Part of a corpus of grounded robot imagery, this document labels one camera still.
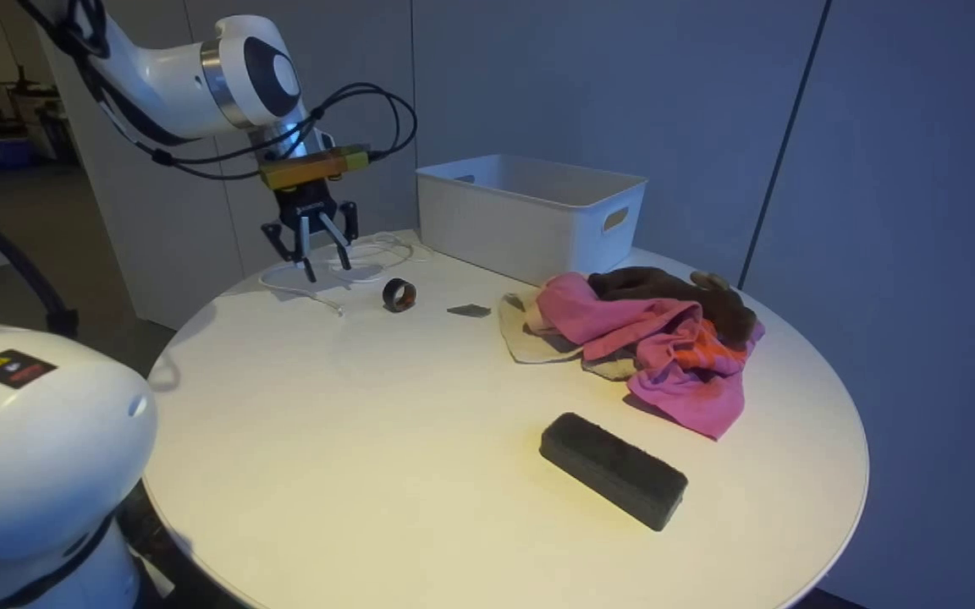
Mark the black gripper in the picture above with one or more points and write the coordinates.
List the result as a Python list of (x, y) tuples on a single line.
[(305, 204)]

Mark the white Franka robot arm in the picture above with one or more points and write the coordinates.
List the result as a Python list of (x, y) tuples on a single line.
[(34, 453)]

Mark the dark masking tape roll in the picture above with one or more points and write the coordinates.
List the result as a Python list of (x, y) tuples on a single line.
[(402, 296)]

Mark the small grey flat piece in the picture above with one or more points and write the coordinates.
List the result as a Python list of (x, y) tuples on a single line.
[(467, 310)]

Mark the white plastic storage bin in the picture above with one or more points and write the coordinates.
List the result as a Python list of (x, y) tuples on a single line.
[(522, 220)]

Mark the beige mesh cloth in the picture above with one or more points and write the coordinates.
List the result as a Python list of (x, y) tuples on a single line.
[(522, 341)]

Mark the blue container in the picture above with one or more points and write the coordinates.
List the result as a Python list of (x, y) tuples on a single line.
[(9, 151)]

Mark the black rectangular block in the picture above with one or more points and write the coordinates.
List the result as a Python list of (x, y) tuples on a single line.
[(610, 467)]

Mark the dark brown cloth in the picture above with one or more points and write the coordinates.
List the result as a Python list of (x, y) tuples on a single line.
[(713, 298)]

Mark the pink cloth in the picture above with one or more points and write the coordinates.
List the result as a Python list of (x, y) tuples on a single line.
[(692, 390)]

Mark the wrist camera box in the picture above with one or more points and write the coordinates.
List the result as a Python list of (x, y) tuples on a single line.
[(305, 170)]

